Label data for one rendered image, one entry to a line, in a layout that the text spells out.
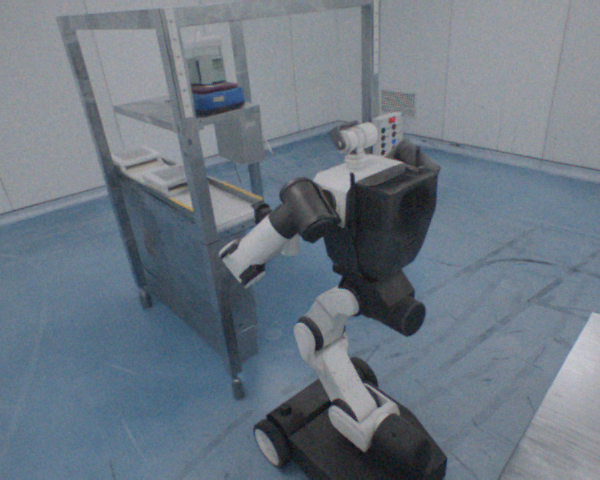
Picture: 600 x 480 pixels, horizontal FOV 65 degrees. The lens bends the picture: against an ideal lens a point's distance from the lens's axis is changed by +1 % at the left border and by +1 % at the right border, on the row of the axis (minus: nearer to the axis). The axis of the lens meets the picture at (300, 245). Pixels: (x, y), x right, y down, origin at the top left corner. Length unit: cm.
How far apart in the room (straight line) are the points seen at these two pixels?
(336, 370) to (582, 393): 90
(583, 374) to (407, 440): 69
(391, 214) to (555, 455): 61
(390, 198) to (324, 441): 113
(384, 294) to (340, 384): 57
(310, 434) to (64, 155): 404
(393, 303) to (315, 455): 79
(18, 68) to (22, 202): 124
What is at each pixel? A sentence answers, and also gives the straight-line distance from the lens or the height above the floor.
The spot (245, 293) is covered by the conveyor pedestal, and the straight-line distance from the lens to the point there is 238.
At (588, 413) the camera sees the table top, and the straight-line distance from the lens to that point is 122.
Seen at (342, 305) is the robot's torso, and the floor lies 84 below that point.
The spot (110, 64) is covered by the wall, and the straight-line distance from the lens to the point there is 534.
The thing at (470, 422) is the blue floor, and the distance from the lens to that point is 233.
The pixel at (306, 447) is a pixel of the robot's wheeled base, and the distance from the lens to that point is 198.
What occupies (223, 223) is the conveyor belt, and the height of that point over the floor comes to 90.
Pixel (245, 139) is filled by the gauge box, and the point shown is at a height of 123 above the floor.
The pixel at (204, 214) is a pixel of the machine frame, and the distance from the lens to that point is 185.
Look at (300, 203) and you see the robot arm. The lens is 118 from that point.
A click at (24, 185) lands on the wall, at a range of 530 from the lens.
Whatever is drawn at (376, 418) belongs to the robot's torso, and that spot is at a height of 34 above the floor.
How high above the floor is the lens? 172
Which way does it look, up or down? 28 degrees down
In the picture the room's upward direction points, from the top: 5 degrees counter-clockwise
